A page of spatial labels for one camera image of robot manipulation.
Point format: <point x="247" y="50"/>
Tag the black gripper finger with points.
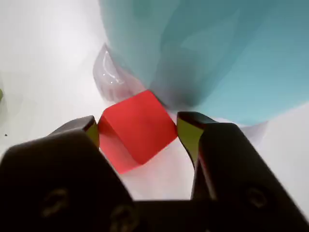
<point x="60" y="174"/>
<point x="231" y="164"/>

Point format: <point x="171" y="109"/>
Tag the green cube block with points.
<point x="1" y="94"/>

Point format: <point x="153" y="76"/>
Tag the teal whale-shaped bin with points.
<point x="205" y="48"/>

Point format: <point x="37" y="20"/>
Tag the red cube block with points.
<point x="137" y="130"/>

